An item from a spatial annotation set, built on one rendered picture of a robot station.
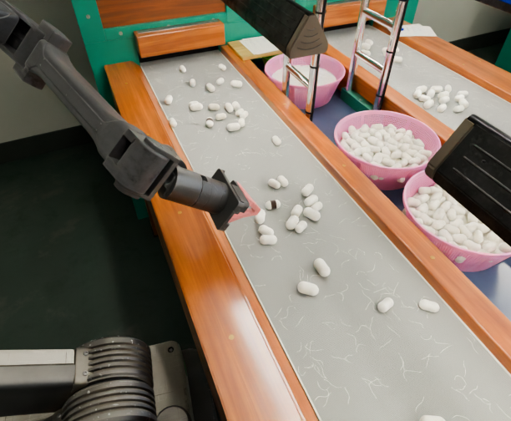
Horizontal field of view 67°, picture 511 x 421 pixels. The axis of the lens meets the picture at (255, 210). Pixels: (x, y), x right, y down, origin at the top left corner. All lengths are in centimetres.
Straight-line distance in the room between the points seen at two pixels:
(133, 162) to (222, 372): 33
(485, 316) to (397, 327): 14
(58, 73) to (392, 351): 72
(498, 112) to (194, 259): 101
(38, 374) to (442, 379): 57
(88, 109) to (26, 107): 178
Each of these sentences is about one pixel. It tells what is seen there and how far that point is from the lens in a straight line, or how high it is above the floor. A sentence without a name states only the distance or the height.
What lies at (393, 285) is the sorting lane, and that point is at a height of 74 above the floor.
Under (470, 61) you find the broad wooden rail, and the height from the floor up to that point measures 76.
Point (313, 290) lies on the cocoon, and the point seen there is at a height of 76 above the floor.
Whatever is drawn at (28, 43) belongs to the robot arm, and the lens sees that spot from 88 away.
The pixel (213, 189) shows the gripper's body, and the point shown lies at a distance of 64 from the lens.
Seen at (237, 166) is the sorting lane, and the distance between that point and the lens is 96.
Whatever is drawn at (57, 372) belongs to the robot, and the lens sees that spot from 63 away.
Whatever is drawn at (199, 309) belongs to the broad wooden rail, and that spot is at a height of 76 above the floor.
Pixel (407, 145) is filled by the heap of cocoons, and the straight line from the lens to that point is 110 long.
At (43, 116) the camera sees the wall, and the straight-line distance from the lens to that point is 246.
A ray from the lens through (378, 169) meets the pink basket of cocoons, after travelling 97.
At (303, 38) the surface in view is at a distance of 74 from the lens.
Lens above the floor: 133
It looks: 44 degrees down
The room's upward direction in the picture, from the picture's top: straight up
